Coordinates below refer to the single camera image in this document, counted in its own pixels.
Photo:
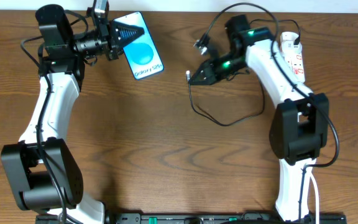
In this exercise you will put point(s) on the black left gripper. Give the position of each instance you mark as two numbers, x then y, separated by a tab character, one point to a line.
109	35

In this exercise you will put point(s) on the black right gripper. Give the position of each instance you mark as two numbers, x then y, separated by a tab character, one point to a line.
212	74

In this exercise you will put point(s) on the blue screen Galaxy smartphone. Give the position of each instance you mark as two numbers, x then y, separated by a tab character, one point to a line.
142	55

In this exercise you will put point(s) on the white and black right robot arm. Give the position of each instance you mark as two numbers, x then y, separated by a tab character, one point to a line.
300	124

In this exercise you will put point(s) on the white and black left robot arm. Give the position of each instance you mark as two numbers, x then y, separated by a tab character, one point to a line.
40	168

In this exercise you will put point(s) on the white USB charger plug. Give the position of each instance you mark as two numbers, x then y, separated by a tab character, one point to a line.
289	40

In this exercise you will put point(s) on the white power strip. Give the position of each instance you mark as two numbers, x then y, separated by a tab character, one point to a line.
293	56

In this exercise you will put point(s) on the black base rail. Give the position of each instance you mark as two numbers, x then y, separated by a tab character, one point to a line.
247	217

